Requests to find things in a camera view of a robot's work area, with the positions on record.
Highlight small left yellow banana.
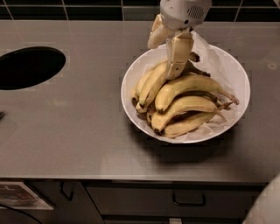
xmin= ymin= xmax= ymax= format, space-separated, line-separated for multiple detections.
xmin=130 ymin=69 xmax=152 ymax=113

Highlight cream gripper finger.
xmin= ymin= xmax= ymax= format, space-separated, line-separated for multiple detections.
xmin=165 ymin=31 xmax=194 ymax=80
xmin=147 ymin=14 xmax=174 ymax=49

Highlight black drawer handle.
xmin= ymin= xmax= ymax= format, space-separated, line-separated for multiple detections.
xmin=172 ymin=191 xmax=207 ymax=207

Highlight round black sink hole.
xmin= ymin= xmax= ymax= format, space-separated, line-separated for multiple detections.
xmin=0 ymin=46 xmax=66 ymax=90

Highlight black cabinet door handle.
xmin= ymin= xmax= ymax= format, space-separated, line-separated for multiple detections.
xmin=59 ymin=181 xmax=74 ymax=201

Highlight grey cabinet door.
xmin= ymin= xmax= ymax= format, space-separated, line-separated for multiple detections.
xmin=0 ymin=181 xmax=104 ymax=224

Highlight white rounded gripper body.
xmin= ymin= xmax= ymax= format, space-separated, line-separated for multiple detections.
xmin=160 ymin=0 xmax=212 ymax=31

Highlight white bowl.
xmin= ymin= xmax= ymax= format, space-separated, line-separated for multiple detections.
xmin=121 ymin=40 xmax=250 ymax=144

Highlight grey drawer front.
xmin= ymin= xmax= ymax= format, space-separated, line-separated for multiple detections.
xmin=87 ymin=187 xmax=259 ymax=219

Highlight paper label on cabinet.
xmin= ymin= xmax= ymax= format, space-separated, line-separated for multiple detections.
xmin=0 ymin=181 xmax=53 ymax=210

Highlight black cable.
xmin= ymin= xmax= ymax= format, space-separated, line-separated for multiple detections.
xmin=0 ymin=203 xmax=44 ymax=224

